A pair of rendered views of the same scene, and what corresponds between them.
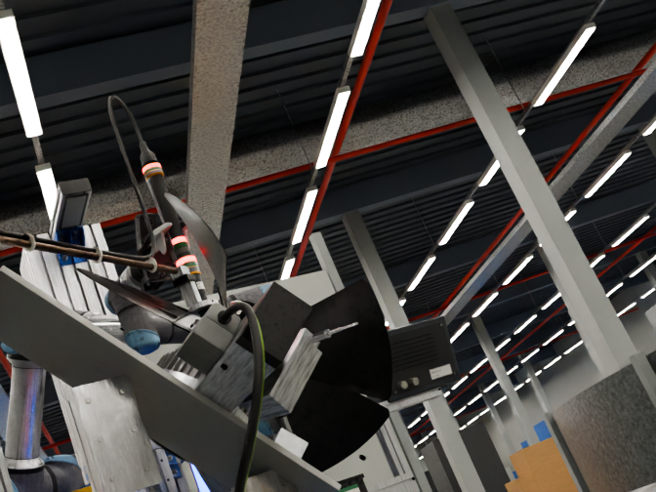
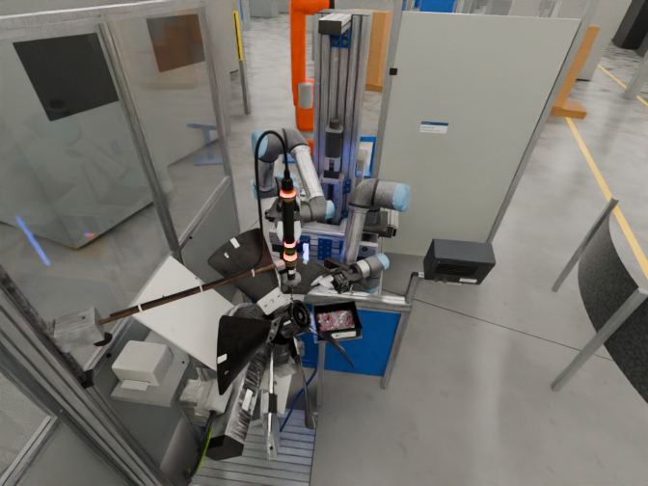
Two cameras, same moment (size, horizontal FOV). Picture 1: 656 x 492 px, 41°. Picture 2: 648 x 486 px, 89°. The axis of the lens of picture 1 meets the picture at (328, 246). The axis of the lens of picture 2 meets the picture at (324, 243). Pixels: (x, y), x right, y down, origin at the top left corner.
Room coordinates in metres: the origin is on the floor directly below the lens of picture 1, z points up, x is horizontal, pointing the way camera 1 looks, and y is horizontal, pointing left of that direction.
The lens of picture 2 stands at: (1.22, -0.32, 2.15)
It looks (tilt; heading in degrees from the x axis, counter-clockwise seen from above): 39 degrees down; 39
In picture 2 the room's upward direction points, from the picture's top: 2 degrees clockwise
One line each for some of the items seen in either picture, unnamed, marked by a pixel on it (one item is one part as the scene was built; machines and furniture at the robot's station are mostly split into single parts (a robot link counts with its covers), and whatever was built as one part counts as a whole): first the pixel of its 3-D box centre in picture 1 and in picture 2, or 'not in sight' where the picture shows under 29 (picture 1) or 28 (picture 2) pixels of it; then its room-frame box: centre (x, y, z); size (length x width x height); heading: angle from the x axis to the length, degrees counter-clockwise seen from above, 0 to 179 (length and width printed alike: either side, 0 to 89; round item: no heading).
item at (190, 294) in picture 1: (194, 290); (287, 270); (1.80, 0.30, 1.35); 0.09 x 0.07 x 0.10; 159
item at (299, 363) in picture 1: (281, 378); (254, 408); (1.48, 0.16, 1.03); 0.15 x 0.10 x 0.14; 124
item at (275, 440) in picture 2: not in sight; (269, 418); (1.64, 0.31, 0.46); 0.09 x 0.04 x 0.91; 34
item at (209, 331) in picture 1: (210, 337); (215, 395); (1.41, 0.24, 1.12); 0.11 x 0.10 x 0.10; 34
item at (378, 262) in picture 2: not in sight; (374, 264); (2.20, 0.18, 1.17); 0.11 x 0.08 x 0.09; 161
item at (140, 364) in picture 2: not in sight; (142, 366); (1.32, 0.67, 0.92); 0.17 x 0.16 x 0.11; 124
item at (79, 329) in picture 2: not in sight; (77, 330); (1.22, 0.52, 1.39); 0.10 x 0.07 x 0.08; 159
